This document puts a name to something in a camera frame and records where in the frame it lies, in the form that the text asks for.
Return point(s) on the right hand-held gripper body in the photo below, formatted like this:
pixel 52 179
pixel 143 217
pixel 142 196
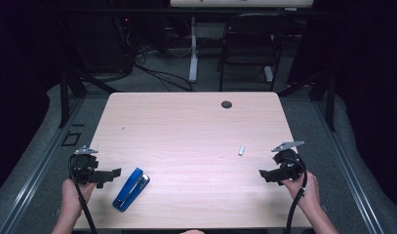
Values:
pixel 288 165

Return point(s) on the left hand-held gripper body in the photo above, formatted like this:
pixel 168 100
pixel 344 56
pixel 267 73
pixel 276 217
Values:
pixel 84 165

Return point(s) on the blue stapler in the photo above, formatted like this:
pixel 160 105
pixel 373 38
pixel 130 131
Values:
pixel 129 191

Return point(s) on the small white staple box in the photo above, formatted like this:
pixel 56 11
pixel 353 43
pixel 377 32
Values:
pixel 241 150

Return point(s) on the person's left hand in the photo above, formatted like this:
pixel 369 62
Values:
pixel 74 195

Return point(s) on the person's right hand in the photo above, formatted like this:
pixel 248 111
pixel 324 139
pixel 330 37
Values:
pixel 308 191

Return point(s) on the grey tape piece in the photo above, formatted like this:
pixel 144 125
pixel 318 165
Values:
pixel 57 212
pixel 325 208

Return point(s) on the black metal stand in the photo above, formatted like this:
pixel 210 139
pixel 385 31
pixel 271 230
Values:
pixel 329 97
pixel 66 97

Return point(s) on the black table grommet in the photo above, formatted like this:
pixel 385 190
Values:
pixel 226 104

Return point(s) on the person's knee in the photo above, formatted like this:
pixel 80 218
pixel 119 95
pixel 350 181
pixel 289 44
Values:
pixel 192 232

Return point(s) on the black folding chair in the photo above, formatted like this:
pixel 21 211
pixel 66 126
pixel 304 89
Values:
pixel 251 48

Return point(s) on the white desk leg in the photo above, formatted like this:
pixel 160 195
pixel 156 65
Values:
pixel 193 65

